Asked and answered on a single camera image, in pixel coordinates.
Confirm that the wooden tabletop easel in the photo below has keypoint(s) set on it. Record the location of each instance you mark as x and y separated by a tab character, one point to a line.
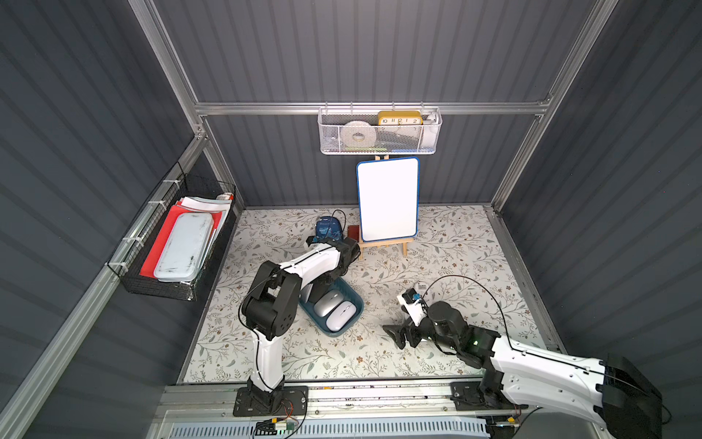
389	241

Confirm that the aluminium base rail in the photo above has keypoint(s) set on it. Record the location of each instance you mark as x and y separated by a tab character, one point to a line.
423	408

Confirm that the white papers stack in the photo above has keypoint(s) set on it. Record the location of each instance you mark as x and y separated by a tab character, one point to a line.
219	208

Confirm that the black wire wall basket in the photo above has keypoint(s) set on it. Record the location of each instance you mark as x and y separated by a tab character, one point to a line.
127	261

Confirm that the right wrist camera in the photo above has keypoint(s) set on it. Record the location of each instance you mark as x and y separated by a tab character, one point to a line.
413	299

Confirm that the white wire wall basket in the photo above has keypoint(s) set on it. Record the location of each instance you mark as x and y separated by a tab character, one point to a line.
391	140

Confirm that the silver mouse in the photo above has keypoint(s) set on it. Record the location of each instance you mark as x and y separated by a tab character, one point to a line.
327	303

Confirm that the white tape roll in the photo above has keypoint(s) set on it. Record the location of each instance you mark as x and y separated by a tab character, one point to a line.
358	134

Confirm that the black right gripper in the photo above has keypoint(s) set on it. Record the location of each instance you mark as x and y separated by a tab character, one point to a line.
415	329

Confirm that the red leather wallet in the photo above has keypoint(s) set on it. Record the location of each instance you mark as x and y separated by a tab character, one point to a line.
353	232

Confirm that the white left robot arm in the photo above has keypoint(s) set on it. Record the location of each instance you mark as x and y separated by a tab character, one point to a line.
269	308

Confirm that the white mouse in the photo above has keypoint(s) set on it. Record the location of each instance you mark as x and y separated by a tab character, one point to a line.
340	316

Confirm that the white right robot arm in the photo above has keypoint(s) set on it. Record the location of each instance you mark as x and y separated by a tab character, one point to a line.
611	393

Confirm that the yellow digital clock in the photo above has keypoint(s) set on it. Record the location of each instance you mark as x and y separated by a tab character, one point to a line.
397	118

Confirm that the white board blue frame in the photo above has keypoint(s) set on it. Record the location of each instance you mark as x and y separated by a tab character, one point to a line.
388	199

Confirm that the teal plastic storage box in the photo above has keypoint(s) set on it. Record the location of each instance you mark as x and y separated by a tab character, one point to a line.
349	294

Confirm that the white plastic tray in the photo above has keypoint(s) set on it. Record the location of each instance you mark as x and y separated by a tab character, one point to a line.
183	253

